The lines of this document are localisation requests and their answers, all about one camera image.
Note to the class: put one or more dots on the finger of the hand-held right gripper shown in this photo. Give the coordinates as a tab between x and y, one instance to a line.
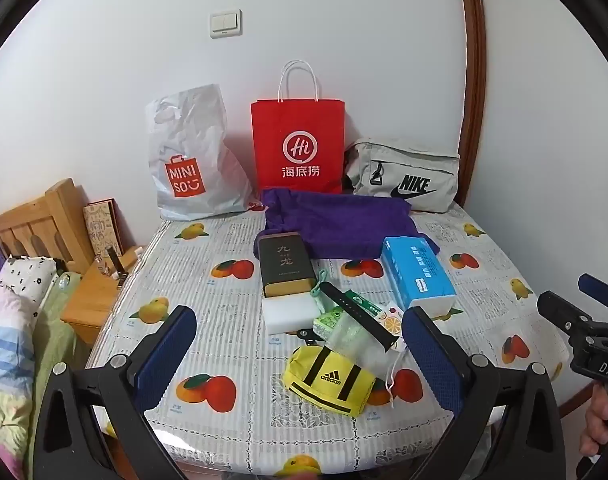
559	310
601	291

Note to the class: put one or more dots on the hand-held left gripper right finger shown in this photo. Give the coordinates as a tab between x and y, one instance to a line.
431	355

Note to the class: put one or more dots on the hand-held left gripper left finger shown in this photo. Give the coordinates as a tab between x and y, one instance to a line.
163	355

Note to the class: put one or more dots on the translucent green mesh bag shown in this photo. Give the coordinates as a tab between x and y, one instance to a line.
359	355

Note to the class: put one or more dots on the yellow zip pouch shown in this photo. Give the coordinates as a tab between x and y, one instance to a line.
329	380

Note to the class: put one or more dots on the white sponge block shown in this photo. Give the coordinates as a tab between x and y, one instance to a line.
289	315

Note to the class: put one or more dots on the person's right forearm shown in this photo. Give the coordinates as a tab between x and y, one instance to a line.
604	469

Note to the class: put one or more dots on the person's right hand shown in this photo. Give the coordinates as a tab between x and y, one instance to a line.
596	430

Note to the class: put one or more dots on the green and white packet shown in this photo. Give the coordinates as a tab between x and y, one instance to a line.
369	304

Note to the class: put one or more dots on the blue tissue pack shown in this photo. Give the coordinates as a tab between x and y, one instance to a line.
416	270

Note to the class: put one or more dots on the wooden nightstand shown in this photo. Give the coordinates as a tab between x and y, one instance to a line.
91	300

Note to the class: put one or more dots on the small dark object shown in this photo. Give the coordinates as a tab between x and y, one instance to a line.
116	262

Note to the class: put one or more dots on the light green square packet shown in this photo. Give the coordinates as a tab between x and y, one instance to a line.
331	322

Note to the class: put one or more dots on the light green bedsheet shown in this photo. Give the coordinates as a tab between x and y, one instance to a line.
53	340

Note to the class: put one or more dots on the patterned brown book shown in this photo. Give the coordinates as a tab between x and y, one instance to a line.
101	230

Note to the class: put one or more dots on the dark rectangular box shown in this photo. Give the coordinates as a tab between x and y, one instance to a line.
284	260

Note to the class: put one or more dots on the pastel striped quilt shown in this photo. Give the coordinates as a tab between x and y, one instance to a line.
8	350

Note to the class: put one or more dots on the white floral pillow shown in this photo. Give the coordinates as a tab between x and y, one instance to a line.
26	275

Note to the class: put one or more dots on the purple towel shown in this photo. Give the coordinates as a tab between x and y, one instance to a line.
334	220

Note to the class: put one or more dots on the wooden headboard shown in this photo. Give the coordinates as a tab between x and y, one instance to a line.
33	220

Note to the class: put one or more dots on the grey waist bag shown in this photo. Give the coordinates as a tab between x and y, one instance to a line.
409	165

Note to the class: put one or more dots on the white plastic shopping bag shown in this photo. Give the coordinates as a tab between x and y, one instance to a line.
193	125

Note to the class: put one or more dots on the red paper bag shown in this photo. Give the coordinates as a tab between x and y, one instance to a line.
299	120

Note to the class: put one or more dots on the brown wooden door frame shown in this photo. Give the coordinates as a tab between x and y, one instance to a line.
471	60

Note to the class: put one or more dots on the white wall light switch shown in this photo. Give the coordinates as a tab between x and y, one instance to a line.
225	23

